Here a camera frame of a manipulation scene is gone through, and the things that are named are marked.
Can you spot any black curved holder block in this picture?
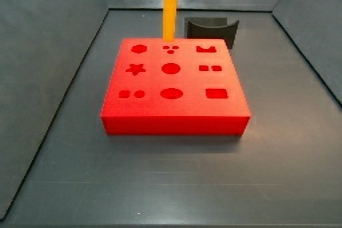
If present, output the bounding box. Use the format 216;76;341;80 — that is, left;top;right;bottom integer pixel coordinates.
185;17;240;49

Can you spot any red shape-sorter block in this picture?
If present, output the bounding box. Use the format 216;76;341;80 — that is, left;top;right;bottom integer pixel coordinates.
101;38;252;135

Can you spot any orange two-pronged peg object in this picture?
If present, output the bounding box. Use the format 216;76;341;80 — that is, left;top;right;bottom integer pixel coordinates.
163;0;178;41

